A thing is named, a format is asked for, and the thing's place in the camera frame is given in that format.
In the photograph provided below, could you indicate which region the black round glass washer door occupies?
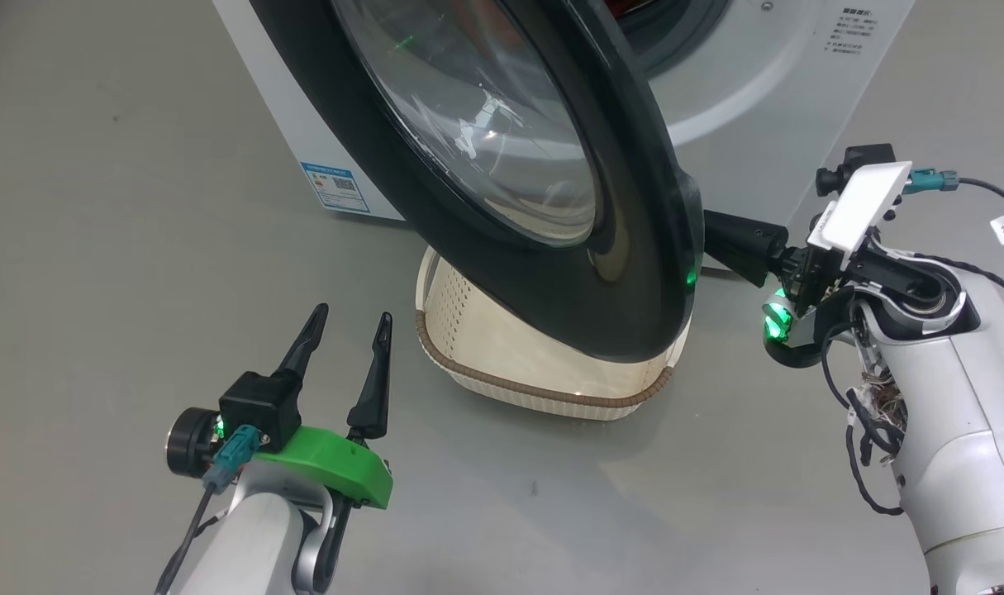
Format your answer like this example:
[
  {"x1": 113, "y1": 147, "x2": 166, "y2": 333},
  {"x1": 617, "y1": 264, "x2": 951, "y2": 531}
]
[{"x1": 250, "y1": 0, "x2": 707, "y2": 364}]

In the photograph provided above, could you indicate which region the grey rubber door gasket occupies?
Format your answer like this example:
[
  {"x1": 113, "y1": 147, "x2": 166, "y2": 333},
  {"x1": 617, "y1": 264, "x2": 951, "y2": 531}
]
[{"x1": 616, "y1": 0, "x2": 734, "y2": 81}]

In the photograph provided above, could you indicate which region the blue energy label sticker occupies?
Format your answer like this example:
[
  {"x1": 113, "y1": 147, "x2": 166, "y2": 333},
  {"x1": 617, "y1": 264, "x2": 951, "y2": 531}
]
[{"x1": 301, "y1": 161, "x2": 370, "y2": 214}]

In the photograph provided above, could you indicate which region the white front-load washing machine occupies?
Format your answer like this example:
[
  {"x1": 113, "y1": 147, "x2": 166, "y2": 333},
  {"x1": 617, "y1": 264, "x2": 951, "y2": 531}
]
[{"x1": 212, "y1": 0, "x2": 917, "y2": 278}]

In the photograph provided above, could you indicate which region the black camera cable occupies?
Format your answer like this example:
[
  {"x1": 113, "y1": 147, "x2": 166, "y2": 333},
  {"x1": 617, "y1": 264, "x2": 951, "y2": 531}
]
[
  {"x1": 155, "y1": 483, "x2": 217, "y2": 595},
  {"x1": 956, "y1": 176, "x2": 1004, "y2": 217}
]

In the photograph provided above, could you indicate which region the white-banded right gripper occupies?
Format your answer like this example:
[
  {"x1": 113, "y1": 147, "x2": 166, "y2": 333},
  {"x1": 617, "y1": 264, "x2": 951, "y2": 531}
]
[{"x1": 703, "y1": 161, "x2": 914, "y2": 344}]

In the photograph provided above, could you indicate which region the cream laundry basket brown rim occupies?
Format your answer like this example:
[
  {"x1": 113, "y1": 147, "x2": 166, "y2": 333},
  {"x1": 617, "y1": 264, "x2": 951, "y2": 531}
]
[{"x1": 415, "y1": 245, "x2": 692, "y2": 422}]

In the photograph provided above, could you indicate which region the teal camera connector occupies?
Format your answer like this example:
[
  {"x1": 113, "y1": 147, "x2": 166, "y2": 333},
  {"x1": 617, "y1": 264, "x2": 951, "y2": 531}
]
[
  {"x1": 202, "y1": 426, "x2": 261, "y2": 494},
  {"x1": 905, "y1": 168, "x2": 959, "y2": 196}
]

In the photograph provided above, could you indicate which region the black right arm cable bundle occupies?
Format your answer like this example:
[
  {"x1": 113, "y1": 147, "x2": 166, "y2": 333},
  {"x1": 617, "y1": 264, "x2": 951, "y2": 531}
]
[{"x1": 820, "y1": 318, "x2": 907, "y2": 517}]

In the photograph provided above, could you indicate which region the teal left camera connector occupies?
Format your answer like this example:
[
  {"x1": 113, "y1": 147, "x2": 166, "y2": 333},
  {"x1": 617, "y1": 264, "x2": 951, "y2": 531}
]
[{"x1": 202, "y1": 426, "x2": 261, "y2": 494}]

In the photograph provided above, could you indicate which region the teal right camera connector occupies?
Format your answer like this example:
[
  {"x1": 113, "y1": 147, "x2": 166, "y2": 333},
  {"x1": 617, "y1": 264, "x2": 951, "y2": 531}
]
[{"x1": 905, "y1": 168, "x2": 959, "y2": 196}]

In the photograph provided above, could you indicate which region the black right camera cable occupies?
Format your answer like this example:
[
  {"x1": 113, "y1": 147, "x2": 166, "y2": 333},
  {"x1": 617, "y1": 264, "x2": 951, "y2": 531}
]
[{"x1": 956, "y1": 176, "x2": 1004, "y2": 217}]

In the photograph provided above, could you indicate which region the black left camera cable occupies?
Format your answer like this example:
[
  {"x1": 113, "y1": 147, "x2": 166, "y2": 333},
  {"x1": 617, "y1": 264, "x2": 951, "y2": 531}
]
[{"x1": 155, "y1": 483, "x2": 217, "y2": 595}]

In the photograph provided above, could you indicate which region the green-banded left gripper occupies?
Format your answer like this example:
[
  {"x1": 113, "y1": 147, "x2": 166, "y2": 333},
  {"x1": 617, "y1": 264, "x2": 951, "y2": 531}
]
[{"x1": 254, "y1": 302, "x2": 393, "y2": 510}]

